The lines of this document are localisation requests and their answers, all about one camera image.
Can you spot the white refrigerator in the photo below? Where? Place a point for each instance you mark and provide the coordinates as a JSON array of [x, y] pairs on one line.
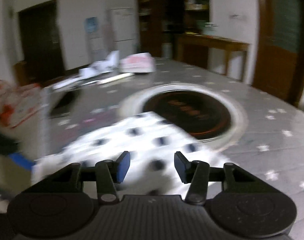
[[122, 20]]

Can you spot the water dispenser with blue bottle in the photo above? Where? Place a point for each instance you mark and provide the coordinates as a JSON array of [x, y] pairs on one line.
[[94, 40]]

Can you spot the round induction cooktop in table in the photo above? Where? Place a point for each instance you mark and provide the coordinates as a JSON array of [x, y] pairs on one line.
[[214, 119]]

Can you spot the red white plastic bag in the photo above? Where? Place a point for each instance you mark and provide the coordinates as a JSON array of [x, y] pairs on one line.
[[18, 103]]

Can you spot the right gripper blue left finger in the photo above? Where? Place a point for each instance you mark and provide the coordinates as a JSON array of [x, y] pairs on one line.
[[121, 167]]

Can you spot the black phone on table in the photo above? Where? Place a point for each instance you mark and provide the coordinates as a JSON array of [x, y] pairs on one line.
[[65, 104]]

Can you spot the pink white tissue pack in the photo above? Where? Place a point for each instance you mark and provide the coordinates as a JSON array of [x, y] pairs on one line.
[[138, 63]]

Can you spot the white polka dot garment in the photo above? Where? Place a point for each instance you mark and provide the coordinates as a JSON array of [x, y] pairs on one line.
[[151, 141]]

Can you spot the dark wooden shelf cabinet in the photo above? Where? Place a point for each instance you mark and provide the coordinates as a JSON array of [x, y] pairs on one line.
[[162, 22]]

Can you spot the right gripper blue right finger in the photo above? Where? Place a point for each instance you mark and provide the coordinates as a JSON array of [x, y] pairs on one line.
[[183, 167]]

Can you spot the crumpled white paper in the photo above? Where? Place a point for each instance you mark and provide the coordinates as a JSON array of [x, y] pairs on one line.
[[100, 67]]

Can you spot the white stick on table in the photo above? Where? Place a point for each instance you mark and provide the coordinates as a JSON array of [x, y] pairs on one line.
[[114, 78]]

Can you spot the brown wooden door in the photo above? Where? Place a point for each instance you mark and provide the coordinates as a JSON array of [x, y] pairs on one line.
[[279, 68]]

